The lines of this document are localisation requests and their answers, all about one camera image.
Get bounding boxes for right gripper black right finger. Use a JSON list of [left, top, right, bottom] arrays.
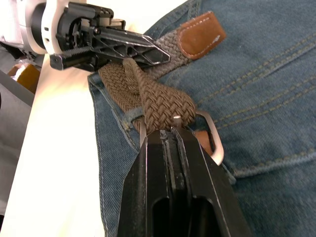
[[171, 127, 253, 237]]

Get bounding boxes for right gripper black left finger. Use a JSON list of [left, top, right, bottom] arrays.
[[118, 129, 174, 237]]

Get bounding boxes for black truss finger of the left gripper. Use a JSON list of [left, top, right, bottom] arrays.
[[91, 31, 171, 67]]

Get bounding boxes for black hidden finger of the left gripper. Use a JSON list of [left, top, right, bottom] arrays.
[[111, 30, 161, 47]]

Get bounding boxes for brown braided belt with buckle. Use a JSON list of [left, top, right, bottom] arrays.
[[97, 11, 227, 166]]

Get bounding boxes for blue denim shorts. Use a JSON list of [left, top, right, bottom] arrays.
[[87, 0, 316, 237]]

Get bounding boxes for brown cardboard box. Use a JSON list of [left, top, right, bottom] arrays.
[[7, 63, 41, 94]]

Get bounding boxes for grey panel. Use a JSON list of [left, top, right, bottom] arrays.
[[0, 70, 35, 218]]

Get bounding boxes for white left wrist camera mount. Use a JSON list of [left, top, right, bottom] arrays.
[[40, 0, 87, 56]]

